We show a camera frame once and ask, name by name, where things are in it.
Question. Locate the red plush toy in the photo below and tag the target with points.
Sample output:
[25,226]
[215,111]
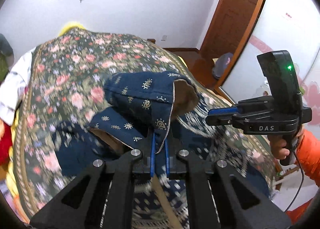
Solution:
[5,144]

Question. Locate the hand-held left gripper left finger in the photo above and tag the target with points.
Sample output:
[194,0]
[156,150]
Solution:
[153,156]

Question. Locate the navy patterned hooded jacket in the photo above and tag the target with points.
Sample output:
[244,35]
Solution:
[140,94]

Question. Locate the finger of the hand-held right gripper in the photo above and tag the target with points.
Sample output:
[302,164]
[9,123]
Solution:
[220,120]
[223,111]

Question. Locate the yellow pillow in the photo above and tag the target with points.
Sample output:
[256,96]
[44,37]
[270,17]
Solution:
[72,27]

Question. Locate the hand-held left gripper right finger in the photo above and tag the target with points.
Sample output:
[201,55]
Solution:
[167,161]

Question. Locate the red door sticker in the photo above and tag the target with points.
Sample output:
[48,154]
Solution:
[290,15]

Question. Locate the wooden room door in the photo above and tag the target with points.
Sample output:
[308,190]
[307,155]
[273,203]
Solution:
[232,6]

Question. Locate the yellow cartoon bed sheet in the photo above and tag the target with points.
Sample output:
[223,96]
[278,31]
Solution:
[11,176]

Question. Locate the grey trash bin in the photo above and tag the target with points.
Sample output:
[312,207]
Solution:
[222,65]

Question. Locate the floral blanket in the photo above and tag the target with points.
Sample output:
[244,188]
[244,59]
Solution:
[75,69]

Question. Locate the wooden bed frame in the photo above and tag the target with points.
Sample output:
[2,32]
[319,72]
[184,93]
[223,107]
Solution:
[151,41]

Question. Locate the wall socket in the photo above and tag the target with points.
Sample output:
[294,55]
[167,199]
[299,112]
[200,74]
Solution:
[164,37]

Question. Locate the green patterned cabinet cover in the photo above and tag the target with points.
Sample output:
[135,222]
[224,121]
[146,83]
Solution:
[3,66]

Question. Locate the white cloth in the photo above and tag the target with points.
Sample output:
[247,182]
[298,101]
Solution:
[12,86]

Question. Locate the grey neck pillow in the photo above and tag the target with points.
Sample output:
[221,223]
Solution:
[5,44]

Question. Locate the person's right hand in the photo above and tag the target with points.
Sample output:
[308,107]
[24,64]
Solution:
[278,147]

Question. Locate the person's right forearm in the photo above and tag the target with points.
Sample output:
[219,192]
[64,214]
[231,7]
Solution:
[310,154]

